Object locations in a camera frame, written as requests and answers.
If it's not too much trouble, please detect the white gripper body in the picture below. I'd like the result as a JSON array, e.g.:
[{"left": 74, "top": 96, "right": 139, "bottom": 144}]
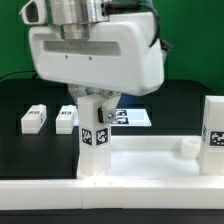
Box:
[{"left": 29, "top": 12, "right": 164, "bottom": 96}]

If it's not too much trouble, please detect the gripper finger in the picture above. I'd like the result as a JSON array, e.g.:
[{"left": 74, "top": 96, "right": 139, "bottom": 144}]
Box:
[
  {"left": 68, "top": 84, "right": 87, "bottom": 100},
  {"left": 98, "top": 90, "right": 121, "bottom": 124}
]

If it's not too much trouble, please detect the white desk top tray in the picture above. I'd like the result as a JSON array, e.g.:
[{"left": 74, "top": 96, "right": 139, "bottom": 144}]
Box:
[{"left": 75, "top": 134, "right": 224, "bottom": 183}]

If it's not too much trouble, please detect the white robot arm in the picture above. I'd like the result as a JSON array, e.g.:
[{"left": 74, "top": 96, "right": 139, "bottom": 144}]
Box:
[{"left": 29, "top": 0, "right": 164, "bottom": 123}]

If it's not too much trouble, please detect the fiducial marker sheet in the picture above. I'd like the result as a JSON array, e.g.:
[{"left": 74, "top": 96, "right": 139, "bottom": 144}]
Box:
[{"left": 73, "top": 108, "right": 153, "bottom": 128}]

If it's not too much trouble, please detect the black cable on table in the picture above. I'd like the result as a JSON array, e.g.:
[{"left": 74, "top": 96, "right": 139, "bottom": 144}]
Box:
[{"left": 0, "top": 69, "right": 39, "bottom": 84}]

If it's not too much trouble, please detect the braided grey gripper cable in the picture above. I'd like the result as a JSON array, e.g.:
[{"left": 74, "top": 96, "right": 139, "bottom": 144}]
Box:
[{"left": 104, "top": 1, "right": 174, "bottom": 51}]

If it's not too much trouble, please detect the white front guide rail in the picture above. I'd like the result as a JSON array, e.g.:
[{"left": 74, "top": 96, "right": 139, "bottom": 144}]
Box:
[{"left": 0, "top": 177, "right": 224, "bottom": 210}]

